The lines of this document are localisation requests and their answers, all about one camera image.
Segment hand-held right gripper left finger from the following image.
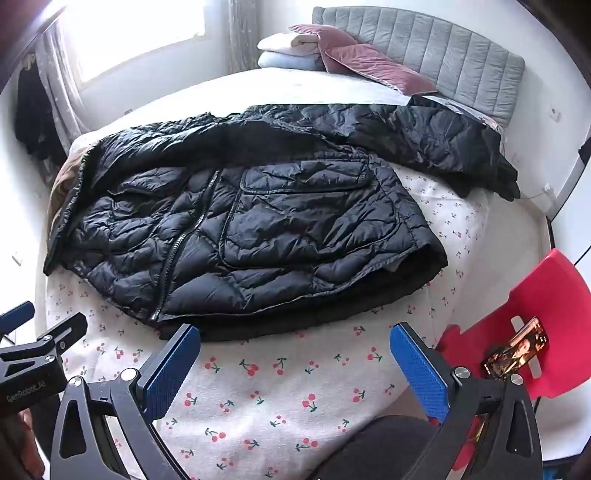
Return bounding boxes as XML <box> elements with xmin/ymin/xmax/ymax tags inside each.
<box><xmin>48</xmin><ymin>324</ymin><xmax>202</xmax><ymax>480</ymax></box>

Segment smartphone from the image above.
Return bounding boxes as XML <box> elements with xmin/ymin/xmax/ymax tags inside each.
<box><xmin>481</xmin><ymin>316</ymin><xmax>552</xmax><ymax>381</ymax></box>

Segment person's leg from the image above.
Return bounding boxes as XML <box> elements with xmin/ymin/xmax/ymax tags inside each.
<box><xmin>309</xmin><ymin>413</ymin><xmax>446</xmax><ymax>480</ymax></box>

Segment grey patterned curtain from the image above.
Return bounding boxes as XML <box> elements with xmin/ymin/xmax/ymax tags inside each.
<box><xmin>228</xmin><ymin>0</ymin><xmax>266</xmax><ymax>73</ymax></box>
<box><xmin>34</xmin><ymin>23</ymin><xmax>86</xmax><ymax>155</ymax></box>

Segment white folded blanket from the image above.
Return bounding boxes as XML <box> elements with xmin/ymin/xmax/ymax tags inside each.
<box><xmin>257</xmin><ymin>33</ymin><xmax>326</xmax><ymax>57</ymax></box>

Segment brown garment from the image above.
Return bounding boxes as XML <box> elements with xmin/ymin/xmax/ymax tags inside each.
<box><xmin>48</xmin><ymin>150</ymin><xmax>88</xmax><ymax>241</ymax></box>

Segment bed with cherry print sheet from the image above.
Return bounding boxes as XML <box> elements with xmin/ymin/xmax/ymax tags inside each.
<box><xmin>44</xmin><ymin>67</ymin><xmax>555</xmax><ymax>480</ymax></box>

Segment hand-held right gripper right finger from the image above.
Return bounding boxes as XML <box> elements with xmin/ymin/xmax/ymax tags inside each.
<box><xmin>389</xmin><ymin>322</ymin><xmax>546</xmax><ymax>480</ymax></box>

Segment white wardrobe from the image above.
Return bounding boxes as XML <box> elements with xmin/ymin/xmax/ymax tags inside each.
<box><xmin>545</xmin><ymin>124</ymin><xmax>591</xmax><ymax>278</ymax></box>

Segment black puffer jacket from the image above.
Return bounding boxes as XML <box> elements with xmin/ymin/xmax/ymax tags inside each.
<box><xmin>43</xmin><ymin>102</ymin><xmax>522</xmax><ymax>342</ymax></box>

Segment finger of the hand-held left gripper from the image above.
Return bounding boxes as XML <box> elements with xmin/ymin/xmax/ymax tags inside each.
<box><xmin>0</xmin><ymin>301</ymin><xmax>36</xmax><ymax>329</ymax></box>
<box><xmin>0</xmin><ymin>312</ymin><xmax>88</xmax><ymax>360</ymax></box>

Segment grey padded headboard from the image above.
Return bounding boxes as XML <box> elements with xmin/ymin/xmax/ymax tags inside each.
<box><xmin>311</xmin><ymin>6</ymin><xmax>526</xmax><ymax>129</ymax></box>

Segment dark hanging clothes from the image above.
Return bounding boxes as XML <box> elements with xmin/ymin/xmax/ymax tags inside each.
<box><xmin>14</xmin><ymin>60</ymin><xmax>61</xmax><ymax>162</ymax></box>

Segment red plastic chair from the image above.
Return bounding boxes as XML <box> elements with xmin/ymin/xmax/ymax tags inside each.
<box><xmin>436</xmin><ymin>249</ymin><xmax>591</xmax><ymax>472</ymax></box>

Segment window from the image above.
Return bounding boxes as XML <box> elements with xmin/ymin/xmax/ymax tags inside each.
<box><xmin>55</xmin><ymin>0</ymin><xmax>232</xmax><ymax>79</ymax></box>

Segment light blue bed cover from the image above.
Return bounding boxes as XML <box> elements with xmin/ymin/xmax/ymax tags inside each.
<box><xmin>69</xmin><ymin>67</ymin><xmax>416</xmax><ymax>153</ymax></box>

